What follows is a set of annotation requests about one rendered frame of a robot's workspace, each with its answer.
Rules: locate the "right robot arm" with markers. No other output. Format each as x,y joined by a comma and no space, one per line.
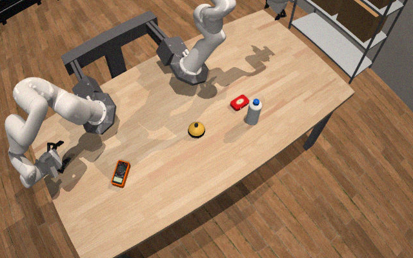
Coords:
34,95

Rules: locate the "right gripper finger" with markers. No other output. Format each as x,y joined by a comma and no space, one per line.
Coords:
64,164
54,145

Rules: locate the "white plastic bottle with blue cap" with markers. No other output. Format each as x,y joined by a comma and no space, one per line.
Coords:
254,110

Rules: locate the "orange digital multimeter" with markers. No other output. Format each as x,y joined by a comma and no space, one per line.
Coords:
120,173

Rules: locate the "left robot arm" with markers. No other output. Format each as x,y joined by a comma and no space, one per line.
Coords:
209,21

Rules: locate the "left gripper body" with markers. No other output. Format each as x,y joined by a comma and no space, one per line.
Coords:
277,7

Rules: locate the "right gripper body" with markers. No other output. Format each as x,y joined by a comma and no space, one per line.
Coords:
54,157

